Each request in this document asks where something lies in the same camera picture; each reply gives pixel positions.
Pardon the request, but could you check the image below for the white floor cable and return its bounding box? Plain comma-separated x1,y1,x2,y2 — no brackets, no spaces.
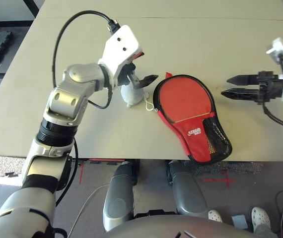
68,183,111,238

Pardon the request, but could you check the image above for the grey robot leg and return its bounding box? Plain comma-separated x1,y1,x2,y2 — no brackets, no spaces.
167,160,209,219
103,161,141,233

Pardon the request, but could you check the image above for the black metal table frame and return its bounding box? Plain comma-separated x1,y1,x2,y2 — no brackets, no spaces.
0,0,44,75

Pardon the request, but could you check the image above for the grey foot pedal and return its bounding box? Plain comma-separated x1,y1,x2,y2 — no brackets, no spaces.
231,215,249,229

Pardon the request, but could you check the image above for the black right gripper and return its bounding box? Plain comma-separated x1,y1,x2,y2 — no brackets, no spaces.
220,71,283,105

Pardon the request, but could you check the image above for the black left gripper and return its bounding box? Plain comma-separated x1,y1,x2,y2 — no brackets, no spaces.
118,63,159,89

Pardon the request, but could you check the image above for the grey trouser leg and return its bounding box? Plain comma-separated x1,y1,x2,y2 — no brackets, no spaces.
254,223,279,238

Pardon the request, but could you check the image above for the red black paddle case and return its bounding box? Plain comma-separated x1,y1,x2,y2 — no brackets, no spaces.
152,72,233,164

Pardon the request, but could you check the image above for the red ping-pong paddle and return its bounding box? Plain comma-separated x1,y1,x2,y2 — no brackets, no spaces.
160,76,216,124

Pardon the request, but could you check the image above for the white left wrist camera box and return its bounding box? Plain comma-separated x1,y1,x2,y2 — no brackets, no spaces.
98,24,142,90

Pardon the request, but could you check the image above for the red floor tape cross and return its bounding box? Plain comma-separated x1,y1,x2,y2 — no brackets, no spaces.
201,171,236,189

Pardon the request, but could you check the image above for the speckled grey foam mat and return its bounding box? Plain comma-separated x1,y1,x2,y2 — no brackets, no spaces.
0,155,27,178

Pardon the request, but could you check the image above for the grey robot left leg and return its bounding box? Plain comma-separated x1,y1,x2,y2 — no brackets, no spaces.
103,161,141,233

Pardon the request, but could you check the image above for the white perforated clog shoe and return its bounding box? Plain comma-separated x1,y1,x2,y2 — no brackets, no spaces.
208,209,223,223
251,207,271,230

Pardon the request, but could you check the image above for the grey robot right leg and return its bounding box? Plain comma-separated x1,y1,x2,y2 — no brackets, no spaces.
167,160,209,219

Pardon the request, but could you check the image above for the grey robot torso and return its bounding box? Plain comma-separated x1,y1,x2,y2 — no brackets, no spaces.
105,214,255,238

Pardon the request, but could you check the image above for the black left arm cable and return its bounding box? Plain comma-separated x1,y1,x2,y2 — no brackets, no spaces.
51,10,121,110

